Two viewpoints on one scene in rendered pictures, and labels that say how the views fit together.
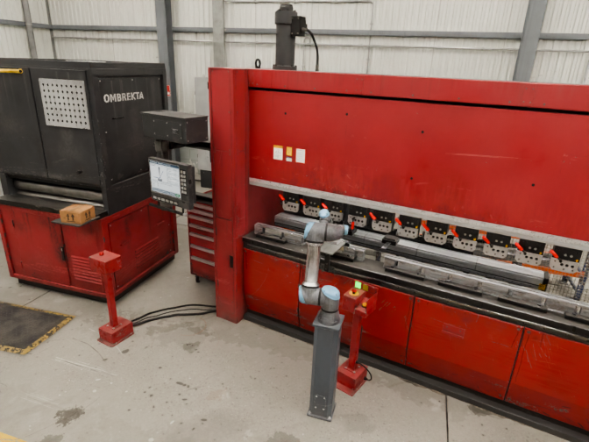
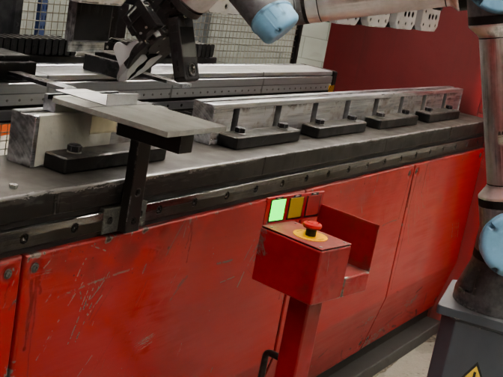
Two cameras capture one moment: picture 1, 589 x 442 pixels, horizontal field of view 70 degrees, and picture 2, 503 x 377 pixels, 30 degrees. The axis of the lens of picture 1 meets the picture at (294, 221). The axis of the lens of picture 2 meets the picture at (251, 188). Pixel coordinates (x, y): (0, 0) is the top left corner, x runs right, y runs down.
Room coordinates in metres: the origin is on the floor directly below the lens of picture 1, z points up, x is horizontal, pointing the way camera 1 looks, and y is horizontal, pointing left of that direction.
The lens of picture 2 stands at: (2.79, 1.39, 1.30)
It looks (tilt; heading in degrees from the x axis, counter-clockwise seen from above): 14 degrees down; 272
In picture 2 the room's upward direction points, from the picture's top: 10 degrees clockwise
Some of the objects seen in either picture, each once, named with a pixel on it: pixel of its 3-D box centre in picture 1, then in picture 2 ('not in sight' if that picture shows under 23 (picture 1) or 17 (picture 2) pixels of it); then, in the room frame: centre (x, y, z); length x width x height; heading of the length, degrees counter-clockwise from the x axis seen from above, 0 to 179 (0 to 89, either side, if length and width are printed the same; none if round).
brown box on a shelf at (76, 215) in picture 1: (74, 213); not in sight; (3.43, 1.93, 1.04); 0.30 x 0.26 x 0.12; 73
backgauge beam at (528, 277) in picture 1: (393, 245); (96, 89); (3.26, -0.85, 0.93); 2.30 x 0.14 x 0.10; 62
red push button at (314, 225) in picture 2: not in sight; (311, 230); (2.70, -0.46, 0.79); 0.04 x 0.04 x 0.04
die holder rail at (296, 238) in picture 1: (279, 233); not in sight; (3.45, 0.13, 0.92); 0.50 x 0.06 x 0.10; 62
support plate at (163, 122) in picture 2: (329, 245); (140, 114); (3.05, -0.28, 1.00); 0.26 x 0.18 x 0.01; 152
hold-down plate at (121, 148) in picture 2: (337, 255); (108, 155); (3.12, -0.36, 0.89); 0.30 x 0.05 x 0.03; 62
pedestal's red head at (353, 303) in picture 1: (359, 298); (316, 245); (2.68, -0.50, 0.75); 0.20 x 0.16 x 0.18; 53
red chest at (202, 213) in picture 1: (221, 240); not in sight; (4.20, 0.80, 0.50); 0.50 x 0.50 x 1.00; 62
